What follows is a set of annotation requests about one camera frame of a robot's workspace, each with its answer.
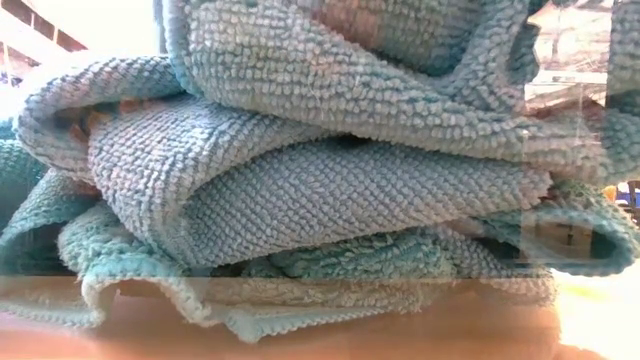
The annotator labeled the blue microfiber towel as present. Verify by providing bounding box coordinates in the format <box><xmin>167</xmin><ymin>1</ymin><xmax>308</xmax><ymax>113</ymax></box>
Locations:
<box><xmin>159</xmin><ymin>0</ymin><xmax>609</xmax><ymax>186</ymax></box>
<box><xmin>14</xmin><ymin>54</ymin><xmax>554</xmax><ymax>269</ymax></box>
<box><xmin>598</xmin><ymin>0</ymin><xmax>640</xmax><ymax>187</ymax></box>

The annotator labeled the teal microfiber towel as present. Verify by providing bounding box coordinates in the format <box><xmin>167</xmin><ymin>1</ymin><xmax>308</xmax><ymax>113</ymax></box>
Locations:
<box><xmin>0</xmin><ymin>117</ymin><xmax>557</xmax><ymax>346</ymax></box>
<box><xmin>449</xmin><ymin>178</ymin><xmax>640</xmax><ymax>279</ymax></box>

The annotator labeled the wide clear plastic basket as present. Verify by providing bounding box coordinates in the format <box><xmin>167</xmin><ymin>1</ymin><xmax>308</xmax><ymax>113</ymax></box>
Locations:
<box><xmin>0</xmin><ymin>0</ymin><xmax>640</xmax><ymax>360</ymax></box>

